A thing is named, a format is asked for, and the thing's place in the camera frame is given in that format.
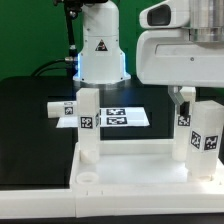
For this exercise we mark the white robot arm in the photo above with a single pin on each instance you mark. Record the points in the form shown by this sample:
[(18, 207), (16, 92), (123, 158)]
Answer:
[(101, 61)]

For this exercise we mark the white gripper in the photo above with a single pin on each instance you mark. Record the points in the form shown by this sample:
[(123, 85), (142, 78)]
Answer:
[(167, 57)]

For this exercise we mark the white paper marker sheet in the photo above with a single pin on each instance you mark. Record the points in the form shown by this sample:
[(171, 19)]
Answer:
[(107, 117)]

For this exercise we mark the white desk top tray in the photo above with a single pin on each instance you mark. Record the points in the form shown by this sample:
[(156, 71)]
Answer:
[(125, 165)]

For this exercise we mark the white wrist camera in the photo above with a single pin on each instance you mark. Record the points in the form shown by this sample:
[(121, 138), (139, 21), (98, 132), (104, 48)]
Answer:
[(167, 14)]

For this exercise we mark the white L-shaped fence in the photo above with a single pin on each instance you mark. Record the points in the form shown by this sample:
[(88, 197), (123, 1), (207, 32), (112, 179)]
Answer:
[(101, 200)]

